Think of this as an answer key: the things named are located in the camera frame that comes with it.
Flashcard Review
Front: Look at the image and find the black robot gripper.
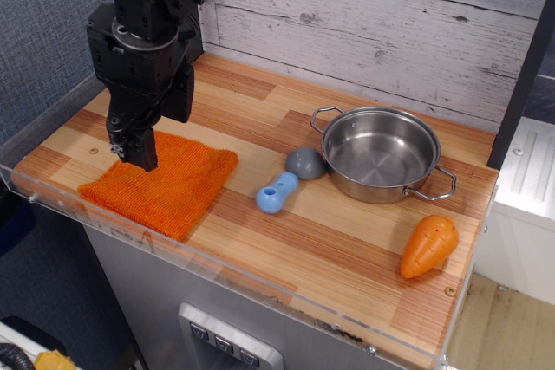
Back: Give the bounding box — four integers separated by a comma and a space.
87, 3, 194, 172

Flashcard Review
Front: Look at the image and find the orange knitted cloth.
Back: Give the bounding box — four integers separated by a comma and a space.
78, 132, 238, 241

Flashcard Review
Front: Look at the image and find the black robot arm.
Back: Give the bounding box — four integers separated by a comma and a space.
87, 0, 204, 172

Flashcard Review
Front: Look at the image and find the clear acrylic table guard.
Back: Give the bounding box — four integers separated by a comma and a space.
1, 68, 497, 369

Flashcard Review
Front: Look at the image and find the blue and grey toy mushroom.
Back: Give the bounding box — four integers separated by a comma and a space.
256, 146, 326, 214

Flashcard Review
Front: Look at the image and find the silver control panel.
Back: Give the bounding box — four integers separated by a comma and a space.
178, 302, 284, 369

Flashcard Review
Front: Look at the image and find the yellow object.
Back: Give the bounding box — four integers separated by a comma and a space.
34, 350, 78, 370

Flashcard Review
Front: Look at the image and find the stainless steel pot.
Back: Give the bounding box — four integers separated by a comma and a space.
310, 106, 457, 204

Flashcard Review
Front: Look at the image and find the orange plastic toy carrot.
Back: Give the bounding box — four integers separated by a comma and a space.
400, 215, 460, 279

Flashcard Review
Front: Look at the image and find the white cabinet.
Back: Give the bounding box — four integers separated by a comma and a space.
474, 117, 554, 304

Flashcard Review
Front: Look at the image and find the black corrugated hose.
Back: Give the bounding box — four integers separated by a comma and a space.
0, 342, 35, 370

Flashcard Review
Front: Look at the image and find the black vertical post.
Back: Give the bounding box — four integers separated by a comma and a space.
486, 0, 555, 171

